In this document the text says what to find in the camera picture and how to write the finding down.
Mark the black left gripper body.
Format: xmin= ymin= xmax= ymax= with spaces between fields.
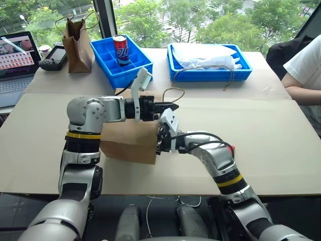
xmin=138 ymin=95 xmax=161 ymax=122

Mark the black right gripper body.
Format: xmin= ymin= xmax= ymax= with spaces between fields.
xmin=158 ymin=127 xmax=172 ymax=154

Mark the brown paper bag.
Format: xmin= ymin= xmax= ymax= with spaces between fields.
xmin=99 ymin=87 xmax=186 ymax=166
xmin=55 ymin=11 xmax=101 ymax=74

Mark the white plastic bag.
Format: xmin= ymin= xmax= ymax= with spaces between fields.
xmin=172 ymin=43 xmax=243 ymax=70

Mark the standing brown paper bag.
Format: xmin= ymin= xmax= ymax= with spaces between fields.
xmin=55 ymin=11 xmax=101 ymax=74

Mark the blue compartment crate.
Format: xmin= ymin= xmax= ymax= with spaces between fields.
xmin=89 ymin=34 xmax=154 ymax=90

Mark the blue plastic crate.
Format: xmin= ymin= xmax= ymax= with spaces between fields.
xmin=167 ymin=43 xmax=253 ymax=83

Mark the red drink can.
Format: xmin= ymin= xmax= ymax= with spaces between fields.
xmin=112 ymin=35 xmax=130 ymax=67

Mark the grey rounded robot leg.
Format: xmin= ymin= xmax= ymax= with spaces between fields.
xmin=115 ymin=204 xmax=141 ymax=241
xmin=176 ymin=204 xmax=210 ymax=241

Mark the black handheld controller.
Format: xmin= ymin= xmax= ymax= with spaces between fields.
xmin=38 ymin=45 xmax=68 ymax=72

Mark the white paper cup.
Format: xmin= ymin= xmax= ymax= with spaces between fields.
xmin=38 ymin=45 xmax=52 ymax=61

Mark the black backpack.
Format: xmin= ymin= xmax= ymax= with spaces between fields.
xmin=265 ymin=35 xmax=314 ymax=80

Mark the grey laptop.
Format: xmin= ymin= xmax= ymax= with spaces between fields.
xmin=0 ymin=31 xmax=42 ymax=109

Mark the person in white t-shirt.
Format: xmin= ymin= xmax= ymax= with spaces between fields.
xmin=282 ymin=32 xmax=321 ymax=140

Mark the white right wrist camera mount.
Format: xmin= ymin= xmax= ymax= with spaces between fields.
xmin=159 ymin=109 xmax=180 ymax=153

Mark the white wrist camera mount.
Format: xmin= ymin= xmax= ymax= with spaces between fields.
xmin=129 ymin=67 xmax=153 ymax=123
xmin=159 ymin=109 xmax=180 ymax=153

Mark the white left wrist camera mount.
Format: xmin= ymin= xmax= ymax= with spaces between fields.
xmin=129 ymin=67 xmax=153 ymax=123

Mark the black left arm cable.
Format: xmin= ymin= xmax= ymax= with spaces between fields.
xmin=114 ymin=85 xmax=134 ymax=97

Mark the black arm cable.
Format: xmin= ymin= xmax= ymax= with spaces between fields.
xmin=169 ymin=131 xmax=233 ymax=154
xmin=114 ymin=85 xmax=134 ymax=97

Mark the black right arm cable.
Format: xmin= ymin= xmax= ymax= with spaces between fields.
xmin=169 ymin=131 xmax=233 ymax=154

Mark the white floor cable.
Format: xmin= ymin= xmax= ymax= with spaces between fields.
xmin=146 ymin=195 xmax=202 ymax=241

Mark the brown twine cord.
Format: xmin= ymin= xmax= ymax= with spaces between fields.
xmin=175 ymin=65 xmax=238 ymax=92

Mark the black window frame post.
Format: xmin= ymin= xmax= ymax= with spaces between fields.
xmin=92 ymin=0 xmax=119 ymax=49

